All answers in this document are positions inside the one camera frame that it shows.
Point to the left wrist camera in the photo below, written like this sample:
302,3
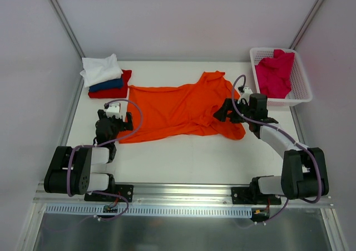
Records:
113,110

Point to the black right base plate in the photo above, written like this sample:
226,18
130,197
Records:
251,196

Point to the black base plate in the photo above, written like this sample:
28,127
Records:
124,190
251,196

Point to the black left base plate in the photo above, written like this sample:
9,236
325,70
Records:
124,190

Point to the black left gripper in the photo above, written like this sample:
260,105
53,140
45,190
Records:
114,121

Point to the blue folded t-shirt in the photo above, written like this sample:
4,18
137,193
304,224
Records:
115,83

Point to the red folded t-shirt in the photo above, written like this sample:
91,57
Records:
114,93

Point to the white folded t-shirt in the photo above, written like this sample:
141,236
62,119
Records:
98,70

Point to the aluminium mounting rail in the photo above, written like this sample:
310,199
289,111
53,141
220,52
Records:
176,195

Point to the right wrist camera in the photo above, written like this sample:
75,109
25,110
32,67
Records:
245,92

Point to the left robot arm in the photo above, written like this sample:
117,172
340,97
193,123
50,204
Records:
70,169

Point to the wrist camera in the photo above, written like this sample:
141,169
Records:
245,92
113,110

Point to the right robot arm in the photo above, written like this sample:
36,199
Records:
304,173

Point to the white slotted cable duct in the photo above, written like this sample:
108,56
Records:
150,210

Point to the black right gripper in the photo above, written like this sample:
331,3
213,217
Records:
235,111

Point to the orange t-shirt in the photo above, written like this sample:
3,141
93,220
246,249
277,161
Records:
160,112

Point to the magenta crumpled t-shirt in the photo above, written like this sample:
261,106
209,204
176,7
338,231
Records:
273,74

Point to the white plastic basket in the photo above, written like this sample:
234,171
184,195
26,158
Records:
300,87

